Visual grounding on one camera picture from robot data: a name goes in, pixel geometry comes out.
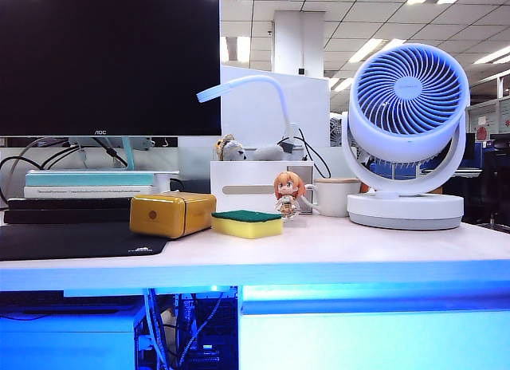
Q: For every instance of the white square pillar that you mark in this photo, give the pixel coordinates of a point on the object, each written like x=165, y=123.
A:
x=299, y=43

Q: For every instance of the black AOC monitor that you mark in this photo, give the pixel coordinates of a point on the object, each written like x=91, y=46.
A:
x=107, y=67

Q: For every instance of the black flat box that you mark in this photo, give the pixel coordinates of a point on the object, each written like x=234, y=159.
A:
x=60, y=204
x=60, y=217

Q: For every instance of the white mug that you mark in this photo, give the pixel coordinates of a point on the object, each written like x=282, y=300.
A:
x=334, y=200

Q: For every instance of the white partition panel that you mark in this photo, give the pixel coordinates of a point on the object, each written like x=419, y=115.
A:
x=247, y=123

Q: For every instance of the black computer tower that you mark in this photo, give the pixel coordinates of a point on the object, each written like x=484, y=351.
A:
x=223, y=338

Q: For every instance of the white desk drawer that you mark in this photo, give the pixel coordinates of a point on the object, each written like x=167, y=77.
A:
x=374, y=338

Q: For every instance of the yellow tin box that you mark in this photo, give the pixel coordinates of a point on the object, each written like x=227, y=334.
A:
x=159, y=216

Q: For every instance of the white book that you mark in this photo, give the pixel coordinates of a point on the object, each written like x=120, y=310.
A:
x=99, y=191

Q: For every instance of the teal book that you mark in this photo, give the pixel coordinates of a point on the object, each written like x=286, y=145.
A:
x=79, y=179

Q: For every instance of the white desk fan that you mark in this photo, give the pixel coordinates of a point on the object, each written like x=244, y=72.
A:
x=406, y=214

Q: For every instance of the red round sign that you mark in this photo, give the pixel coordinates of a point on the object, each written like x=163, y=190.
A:
x=482, y=132

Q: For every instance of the black mouse pad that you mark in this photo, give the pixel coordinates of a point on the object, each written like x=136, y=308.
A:
x=71, y=240

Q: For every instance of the white pedestal cabinet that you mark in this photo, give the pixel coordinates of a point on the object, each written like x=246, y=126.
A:
x=67, y=342

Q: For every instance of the orange-haired anime figure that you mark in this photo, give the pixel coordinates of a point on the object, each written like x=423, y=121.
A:
x=287, y=190

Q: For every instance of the white tissue box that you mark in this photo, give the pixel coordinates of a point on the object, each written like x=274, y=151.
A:
x=247, y=174

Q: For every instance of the white gooseneck desk lamp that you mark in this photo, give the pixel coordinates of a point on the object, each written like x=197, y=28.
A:
x=217, y=93

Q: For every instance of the beige grey plush toy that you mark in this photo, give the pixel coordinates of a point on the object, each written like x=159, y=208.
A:
x=231, y=150

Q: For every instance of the small white background fan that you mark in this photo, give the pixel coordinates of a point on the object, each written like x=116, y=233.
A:
x=336, y=131

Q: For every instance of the yellow green cleaning sponge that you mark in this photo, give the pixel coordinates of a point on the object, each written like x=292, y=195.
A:
x=247, y=226

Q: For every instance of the wooden mug lid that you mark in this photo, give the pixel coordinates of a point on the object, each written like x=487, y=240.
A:
x=336, y=181

